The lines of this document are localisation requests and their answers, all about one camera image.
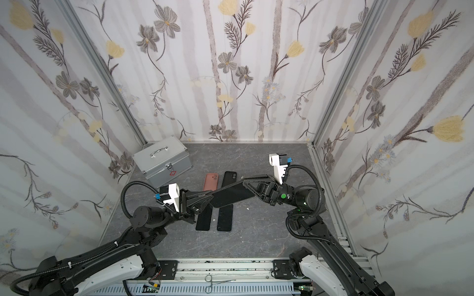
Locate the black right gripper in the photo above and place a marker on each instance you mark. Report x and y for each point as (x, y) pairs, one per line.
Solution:
(268, 189)

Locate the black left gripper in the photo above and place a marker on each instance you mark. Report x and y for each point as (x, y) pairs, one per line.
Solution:
(184, 203)

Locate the pink phone case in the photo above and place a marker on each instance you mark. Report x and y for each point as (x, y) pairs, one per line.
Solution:
(211, 182)

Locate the black phone with silver edge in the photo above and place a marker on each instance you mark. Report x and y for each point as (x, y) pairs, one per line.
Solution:
(204, 219)

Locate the black phone case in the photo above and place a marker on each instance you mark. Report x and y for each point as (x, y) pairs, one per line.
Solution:
(229, 178)

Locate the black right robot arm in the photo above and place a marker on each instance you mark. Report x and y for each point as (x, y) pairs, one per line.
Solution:
(331, 268)

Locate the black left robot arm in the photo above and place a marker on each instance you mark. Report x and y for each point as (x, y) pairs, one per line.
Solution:
(55, 277)

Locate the silver aluminium case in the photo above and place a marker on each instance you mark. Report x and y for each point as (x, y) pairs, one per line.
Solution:
(163, 161)

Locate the steel forceps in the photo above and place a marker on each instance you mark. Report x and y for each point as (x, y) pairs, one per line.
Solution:
(211, 283)

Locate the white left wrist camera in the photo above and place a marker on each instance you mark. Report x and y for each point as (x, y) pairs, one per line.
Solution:
(169, 196)

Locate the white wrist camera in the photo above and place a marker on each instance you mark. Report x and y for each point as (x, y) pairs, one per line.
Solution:
(169, 196)
(279, 162)

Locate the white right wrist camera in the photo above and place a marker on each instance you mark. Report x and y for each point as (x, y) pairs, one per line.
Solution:
(279, 162)

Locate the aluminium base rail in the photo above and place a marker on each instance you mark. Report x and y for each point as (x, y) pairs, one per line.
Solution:
(187, 270)

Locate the white slotted cable duct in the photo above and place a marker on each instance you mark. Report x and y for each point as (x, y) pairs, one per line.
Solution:
(226, 289)

